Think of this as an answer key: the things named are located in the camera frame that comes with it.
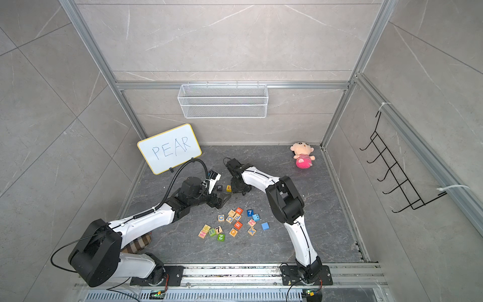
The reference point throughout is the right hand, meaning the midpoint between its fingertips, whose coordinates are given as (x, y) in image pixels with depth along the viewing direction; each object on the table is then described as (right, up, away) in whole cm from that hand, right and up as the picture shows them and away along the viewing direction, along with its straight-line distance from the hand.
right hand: (240, 189), depth 100 cm
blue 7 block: (+5, -10, -10) cm, 15 cm away
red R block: (-1, -15, -14) cm, 20 cm away
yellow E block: (-6, +1, -3) cm, 7 cm away
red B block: (-1, -9, -9) cm, 13 cm away
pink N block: (-17, -18, -16) cm, 30 cm away
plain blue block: (+12, -15, -13) cm, 23 cm away
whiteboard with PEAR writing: (-39, +22, +2) cm, 45 cm away
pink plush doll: (+37, +21, +11) cm, 44 cm away
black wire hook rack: (+58, +12, -31) cm, 67 cm away
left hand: (-6, +3, -16) cm, 17 cm away
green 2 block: (-8, -19, -17) cm, 27 cm away
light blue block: (+8, -12, -12) cm, 18 cm away
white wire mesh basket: (-8, +49, +1) cm, 50 cm away
